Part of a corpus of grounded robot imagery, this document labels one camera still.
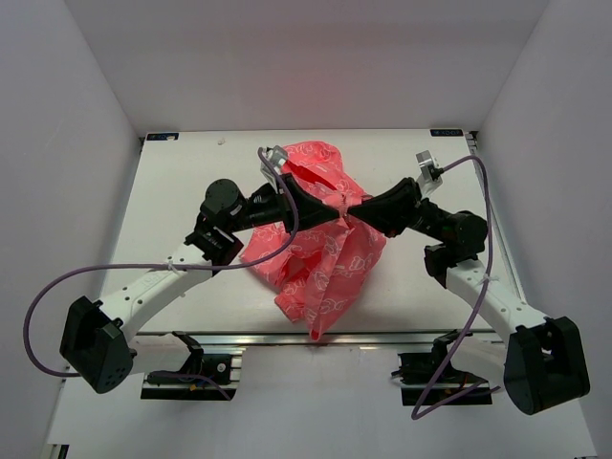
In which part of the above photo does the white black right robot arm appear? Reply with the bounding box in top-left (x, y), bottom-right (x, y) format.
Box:
top-left (348, 179), bottom-right (591, 418)

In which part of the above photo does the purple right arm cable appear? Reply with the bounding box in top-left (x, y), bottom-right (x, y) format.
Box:
top-left (410, 154), bottom-right (503, 421)

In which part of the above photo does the pink printed hooded jacket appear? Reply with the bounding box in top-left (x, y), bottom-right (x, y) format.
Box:
top-left (252, 141), bottom-right (386, 340)

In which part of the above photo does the blue label right corner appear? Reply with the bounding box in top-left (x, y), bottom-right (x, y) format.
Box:
top-left (429, 128), bottom-right (464, 138)

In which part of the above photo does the blue label corner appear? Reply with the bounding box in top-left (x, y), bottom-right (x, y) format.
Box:
top-left (145, 132), bottom-right (179, 142)
top-left (429, 128), bottom-right (464, 138)

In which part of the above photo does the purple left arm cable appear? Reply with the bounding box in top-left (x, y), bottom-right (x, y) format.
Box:
top-left (22, 146), bottom-right (302, 401)

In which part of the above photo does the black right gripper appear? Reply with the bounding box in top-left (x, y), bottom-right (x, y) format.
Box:
top-left (347, 177), bottom-right (449, 242)

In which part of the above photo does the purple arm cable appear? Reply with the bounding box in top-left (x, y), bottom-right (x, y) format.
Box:
top-left (22, 146), bottom-right (302, 401)
top-left (410, 154), bottom-right (503, 421)

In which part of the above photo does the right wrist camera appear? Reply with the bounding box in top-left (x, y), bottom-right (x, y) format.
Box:
top-left (416, 150), bottom-right (444, 198)

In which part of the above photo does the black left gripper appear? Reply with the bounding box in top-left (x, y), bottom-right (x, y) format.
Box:
top-left (228, 174), bottom-right (339, 236)

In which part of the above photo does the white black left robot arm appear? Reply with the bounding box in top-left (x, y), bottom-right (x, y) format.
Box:
top-left (60, 174), bottom-right (339, 394)

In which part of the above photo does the blue label left corner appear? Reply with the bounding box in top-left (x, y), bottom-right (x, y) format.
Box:
top-left (145, 132), bottom-right (179, 142)

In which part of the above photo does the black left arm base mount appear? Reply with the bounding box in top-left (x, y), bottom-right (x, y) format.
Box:
top-left (134, 332), bottom-right (242, 402)

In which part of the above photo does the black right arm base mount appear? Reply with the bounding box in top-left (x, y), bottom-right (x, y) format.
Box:
top-left (384, 330), bottom-right (500, 407)

